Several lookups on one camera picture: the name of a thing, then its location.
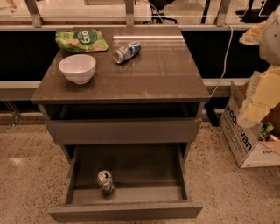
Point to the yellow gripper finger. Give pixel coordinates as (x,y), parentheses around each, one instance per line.
(252,36)
(262,95)

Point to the green 7up can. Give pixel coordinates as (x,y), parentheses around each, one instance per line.
(105,182)

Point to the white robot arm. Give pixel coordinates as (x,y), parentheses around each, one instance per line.
(269,46)

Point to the green can in box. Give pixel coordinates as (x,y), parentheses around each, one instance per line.
(267,128)

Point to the crushed silver blue can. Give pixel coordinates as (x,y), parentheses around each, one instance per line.
(126,52)

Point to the grey drawer cabinet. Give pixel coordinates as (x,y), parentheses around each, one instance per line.
(162,72)

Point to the open middle drawer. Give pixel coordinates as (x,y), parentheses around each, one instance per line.
(150,183)

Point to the top drawer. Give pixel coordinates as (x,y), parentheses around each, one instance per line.
(123,123)

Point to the cardboard box with lettering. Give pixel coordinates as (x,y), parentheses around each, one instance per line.
(248,151)

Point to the green snack bag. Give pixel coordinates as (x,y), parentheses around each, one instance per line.
(81,41)

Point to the white bowl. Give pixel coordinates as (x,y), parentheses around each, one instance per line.
(78,68)

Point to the metal railing frame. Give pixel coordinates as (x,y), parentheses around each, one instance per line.
(51,15)

